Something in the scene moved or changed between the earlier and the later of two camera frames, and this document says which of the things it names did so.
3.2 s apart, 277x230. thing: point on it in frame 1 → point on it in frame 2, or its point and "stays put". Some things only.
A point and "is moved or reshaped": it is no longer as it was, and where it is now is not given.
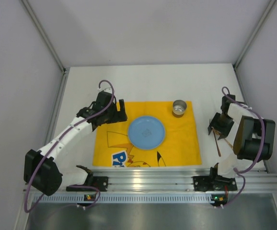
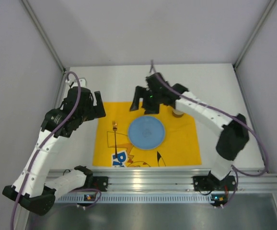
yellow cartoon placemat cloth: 180,147 stays put
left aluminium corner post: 34,18 stays put
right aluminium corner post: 240,56 stays put
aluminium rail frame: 181,180 stays put
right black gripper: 221,124 → 146,96
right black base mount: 215,183 stays put
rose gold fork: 215,132 is moved or reshaped
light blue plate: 146,132 stays put
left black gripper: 116,115 → 90,105
